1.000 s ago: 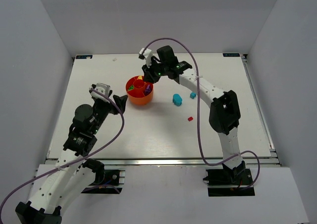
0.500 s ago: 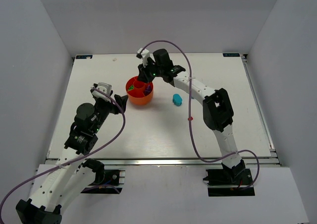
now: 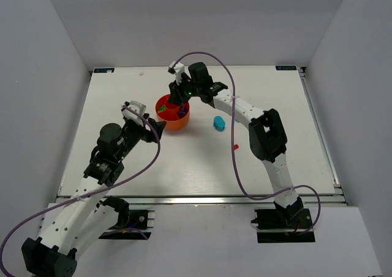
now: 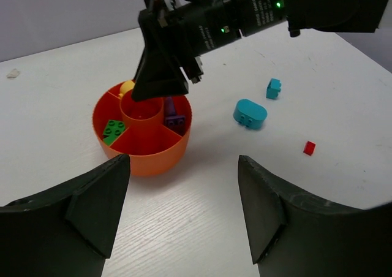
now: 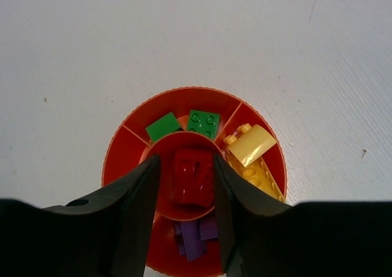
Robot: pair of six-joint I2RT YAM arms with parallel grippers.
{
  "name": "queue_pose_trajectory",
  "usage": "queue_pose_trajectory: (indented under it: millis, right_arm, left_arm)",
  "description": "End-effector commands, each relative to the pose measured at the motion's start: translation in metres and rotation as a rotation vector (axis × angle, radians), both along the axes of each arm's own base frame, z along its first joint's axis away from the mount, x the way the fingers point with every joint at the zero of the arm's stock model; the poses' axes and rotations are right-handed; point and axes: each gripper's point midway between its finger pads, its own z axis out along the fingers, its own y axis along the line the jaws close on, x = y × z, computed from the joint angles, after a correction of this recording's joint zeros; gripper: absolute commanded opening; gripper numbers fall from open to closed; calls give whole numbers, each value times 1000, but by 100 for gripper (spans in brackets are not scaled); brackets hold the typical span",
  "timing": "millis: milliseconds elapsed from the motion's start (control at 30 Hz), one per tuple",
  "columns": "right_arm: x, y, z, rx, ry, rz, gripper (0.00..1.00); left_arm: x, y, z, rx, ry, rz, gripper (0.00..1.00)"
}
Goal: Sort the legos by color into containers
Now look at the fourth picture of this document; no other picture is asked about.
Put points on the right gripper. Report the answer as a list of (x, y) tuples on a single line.
[(176, 34)]

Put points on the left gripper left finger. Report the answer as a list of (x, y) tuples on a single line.
[(66, 230)]

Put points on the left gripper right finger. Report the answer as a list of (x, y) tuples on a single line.
[(293, 232)]

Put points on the yellow lego brick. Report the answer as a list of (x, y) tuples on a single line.
[(126, 87)]

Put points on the purple lego brick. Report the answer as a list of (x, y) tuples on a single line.
[(172, 119)]

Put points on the green square lego brick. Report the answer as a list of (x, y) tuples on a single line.
[(112, 131)]

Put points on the teal rounded lego brick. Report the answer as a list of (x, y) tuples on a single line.
[(250, 114)]

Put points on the small teal lego brick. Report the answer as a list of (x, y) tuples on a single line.
[(273, 89)]

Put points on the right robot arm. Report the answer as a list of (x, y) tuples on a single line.
[(323, 15)]

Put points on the orange divided round container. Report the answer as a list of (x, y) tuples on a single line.
[(153, 148)]

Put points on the small red lego brick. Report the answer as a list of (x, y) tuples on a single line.
[(309, 148)]

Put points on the small white scrap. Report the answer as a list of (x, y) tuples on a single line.
[(14, 73)]

